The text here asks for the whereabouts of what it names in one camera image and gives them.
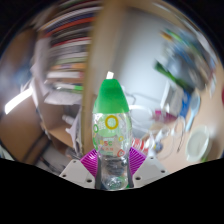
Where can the blue and white carton box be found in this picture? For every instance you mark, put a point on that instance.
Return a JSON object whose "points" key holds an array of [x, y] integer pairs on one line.
{"points": [[178, 98]]}

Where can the wooden shelf unit with books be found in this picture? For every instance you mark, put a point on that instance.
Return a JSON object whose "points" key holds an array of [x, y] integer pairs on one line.
{"points": [[66, 60]]}

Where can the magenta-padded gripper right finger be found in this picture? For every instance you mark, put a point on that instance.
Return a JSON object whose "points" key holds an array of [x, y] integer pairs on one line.
{"points": [[150, 170]]}

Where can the light blue hairbrush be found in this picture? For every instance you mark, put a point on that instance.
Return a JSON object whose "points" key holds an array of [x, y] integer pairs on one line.
{"points": [[193, 108]]}

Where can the magenta foil pouch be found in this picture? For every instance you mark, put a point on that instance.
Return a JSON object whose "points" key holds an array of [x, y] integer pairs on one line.
{"points": [[163, 116]]}

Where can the ceiling tube light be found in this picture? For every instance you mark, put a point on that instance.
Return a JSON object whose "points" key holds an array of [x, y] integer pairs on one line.
{"points": [[18, 100]]}

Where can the red and white canister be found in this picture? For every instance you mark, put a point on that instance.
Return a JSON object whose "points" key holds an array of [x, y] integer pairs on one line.
{"points": [[140, 146]]}

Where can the clear bottle with green cap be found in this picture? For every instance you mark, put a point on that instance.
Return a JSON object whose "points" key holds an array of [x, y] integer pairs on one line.
{"points": [[110, 100]]}

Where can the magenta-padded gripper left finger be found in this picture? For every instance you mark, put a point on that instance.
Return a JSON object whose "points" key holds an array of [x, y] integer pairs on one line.
{"points": [[76, 173]]}

